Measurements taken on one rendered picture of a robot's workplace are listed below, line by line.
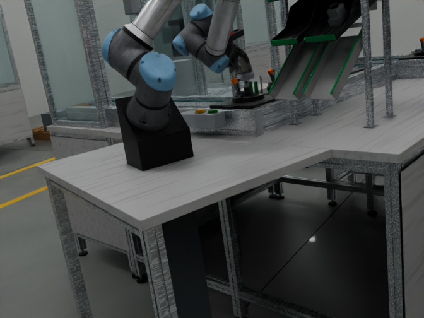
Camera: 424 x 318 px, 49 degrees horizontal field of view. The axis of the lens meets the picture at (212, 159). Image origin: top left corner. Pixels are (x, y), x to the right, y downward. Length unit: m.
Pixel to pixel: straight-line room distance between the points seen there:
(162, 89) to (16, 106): 5.83
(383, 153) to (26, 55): 10.03
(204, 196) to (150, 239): 0.18
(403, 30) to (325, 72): 10.84
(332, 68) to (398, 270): 0.73
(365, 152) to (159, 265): 0.71
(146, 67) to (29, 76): 9.63
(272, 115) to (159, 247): 0.87
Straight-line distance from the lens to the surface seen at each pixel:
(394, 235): 1.59
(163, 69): 1.48
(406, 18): 12.59
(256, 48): 7.97
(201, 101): 2.36
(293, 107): 1.95
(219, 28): 1.65
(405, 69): 2.96
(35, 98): 11.09
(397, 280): 1.66
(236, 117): 1.88
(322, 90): 1.75
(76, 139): 2.74
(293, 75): 1.87
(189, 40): 1.80
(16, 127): 7.22
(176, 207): 1.21
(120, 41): 1.54
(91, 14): 2.82
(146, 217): 1.18
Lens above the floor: 1.28
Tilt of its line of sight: 15 degrees down
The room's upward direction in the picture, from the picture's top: 8 degrees counter-clockwise
